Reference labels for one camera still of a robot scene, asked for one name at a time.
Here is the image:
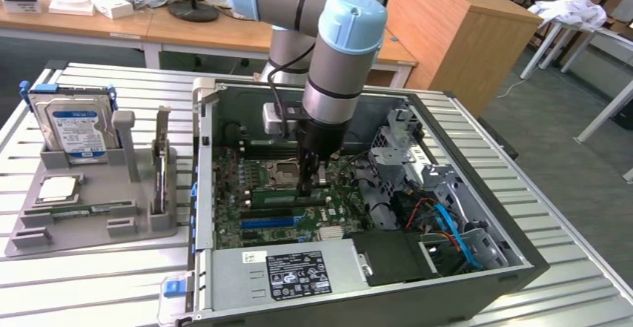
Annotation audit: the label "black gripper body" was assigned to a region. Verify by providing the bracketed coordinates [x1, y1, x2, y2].
[296, 118, 348, 162]

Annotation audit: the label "green RAM stick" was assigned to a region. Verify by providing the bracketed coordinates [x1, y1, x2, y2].
[23, 202, 136, 218]
[251, 189, 301, 210]

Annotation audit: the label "black RAM slots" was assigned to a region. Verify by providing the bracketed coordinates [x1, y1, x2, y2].
[240, 145, 304, 161]

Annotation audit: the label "CPU socket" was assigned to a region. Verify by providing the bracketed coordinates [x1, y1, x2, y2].
[260, 160, 304, 190]

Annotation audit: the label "black expansion slot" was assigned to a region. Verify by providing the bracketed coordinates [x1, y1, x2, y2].
[245, 205, 329, 219]

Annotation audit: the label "green motherboard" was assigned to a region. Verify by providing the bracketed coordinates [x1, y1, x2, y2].
[213, 144, 379, 251]

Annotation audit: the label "blue expansion slot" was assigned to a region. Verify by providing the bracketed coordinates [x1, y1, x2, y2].
[240, 215, 293, 231]

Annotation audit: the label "small silver heat sink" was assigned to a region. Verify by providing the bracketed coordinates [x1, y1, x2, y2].
[317, 225, 347, 242]

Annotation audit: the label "metal disk bay cage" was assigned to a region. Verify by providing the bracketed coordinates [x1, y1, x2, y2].
[368, 106, 517, 271]

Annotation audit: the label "graphics card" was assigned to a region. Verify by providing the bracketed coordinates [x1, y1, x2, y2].
[149, 105, 173, 217]

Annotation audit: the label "grey power supply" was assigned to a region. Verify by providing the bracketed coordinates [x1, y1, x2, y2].
[208, 239, 359, 312]

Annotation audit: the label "wooden cabinet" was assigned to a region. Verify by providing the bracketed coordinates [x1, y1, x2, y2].
[383, 0, 546, 110]

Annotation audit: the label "open black PC case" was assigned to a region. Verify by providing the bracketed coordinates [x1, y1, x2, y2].
[159, 76, 552, 327]

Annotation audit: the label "grey parts rack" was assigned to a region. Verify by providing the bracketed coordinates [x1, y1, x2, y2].
[3, 109, 180, 258]

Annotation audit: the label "silver CPU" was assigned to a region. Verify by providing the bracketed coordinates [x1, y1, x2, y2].
[33, 175, 83, 206]

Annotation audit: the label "wooden desk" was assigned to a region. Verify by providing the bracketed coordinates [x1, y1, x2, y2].
[0, 0, 420, 87]

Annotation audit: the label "small white box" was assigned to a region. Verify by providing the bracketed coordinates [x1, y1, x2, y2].
[92, 0, 136, 19]

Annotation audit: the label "white crumpled cloth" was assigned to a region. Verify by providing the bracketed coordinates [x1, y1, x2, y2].
[525, 0, 609, 32]

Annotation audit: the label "white round device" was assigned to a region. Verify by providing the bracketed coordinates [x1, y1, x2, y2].
[48, 0, 96, 17]

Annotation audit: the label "white labelled box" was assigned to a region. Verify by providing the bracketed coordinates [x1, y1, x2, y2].
[0, 0, 41, 14]

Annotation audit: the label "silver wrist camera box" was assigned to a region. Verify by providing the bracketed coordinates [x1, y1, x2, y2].
[261, 102, 304, 136]

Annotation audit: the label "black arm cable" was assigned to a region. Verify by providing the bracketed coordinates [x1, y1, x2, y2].
[267, 0, 317, 146]

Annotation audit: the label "red wire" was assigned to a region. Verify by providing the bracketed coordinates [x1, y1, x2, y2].
[412, 196, 463, 240]

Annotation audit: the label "blue disk wire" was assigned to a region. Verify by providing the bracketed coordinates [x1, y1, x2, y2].
[432, 196, 485, 270]

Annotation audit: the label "hard disk blue bracket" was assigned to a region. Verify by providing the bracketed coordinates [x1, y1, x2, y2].
[17, 80, 124, 165]

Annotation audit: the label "white frame table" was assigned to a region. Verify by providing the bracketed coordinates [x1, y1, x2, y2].
[519, 18, 633, 144]

